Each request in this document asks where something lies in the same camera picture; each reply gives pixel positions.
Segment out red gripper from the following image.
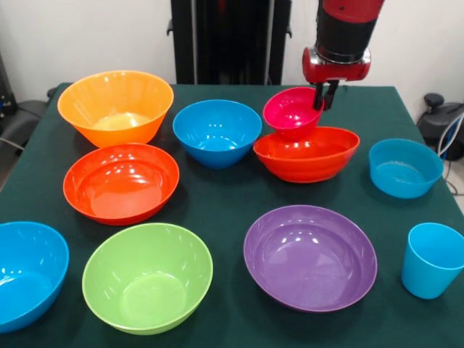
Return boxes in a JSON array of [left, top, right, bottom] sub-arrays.
[[302, 46, 372, 112]]

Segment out small pink bowl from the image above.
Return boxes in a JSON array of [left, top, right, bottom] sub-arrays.
[[262, 86, 323, 142]]

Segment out red-orange bowl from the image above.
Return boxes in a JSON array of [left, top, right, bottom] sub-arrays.
[[252, 125, 361, 184], [62, 143, 181, 226]]

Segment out low blue ridged bowl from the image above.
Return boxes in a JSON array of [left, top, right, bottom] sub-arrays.
[[368, 138, 444, 200]]

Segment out medium blue bowl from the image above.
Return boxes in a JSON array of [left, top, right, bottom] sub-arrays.
[[172, 99, 263, 170]]

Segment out dark green table cloth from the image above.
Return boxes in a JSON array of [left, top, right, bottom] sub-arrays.
[[0, 82, 464, 348]]

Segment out purple bowl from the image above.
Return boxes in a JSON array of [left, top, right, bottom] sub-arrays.
[[243, 204, 378, 313]]

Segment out blue cup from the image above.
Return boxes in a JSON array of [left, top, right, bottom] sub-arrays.
[[400, 222, 464, 300]]

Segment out large orange bowl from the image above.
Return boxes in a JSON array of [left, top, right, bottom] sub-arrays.
[[57, 70, 175, 149]]

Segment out green bowl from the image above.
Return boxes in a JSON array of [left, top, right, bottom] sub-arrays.
[[81, 223, 214, 336]]

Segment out large blue bowl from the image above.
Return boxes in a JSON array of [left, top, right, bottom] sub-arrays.
[[0, 221, 70, 334]]

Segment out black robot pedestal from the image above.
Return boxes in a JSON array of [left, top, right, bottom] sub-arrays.
[[167, 0, 293, 86]]

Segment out blue and white cables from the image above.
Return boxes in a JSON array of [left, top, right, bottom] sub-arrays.
[[436, 112, 464, 196]]

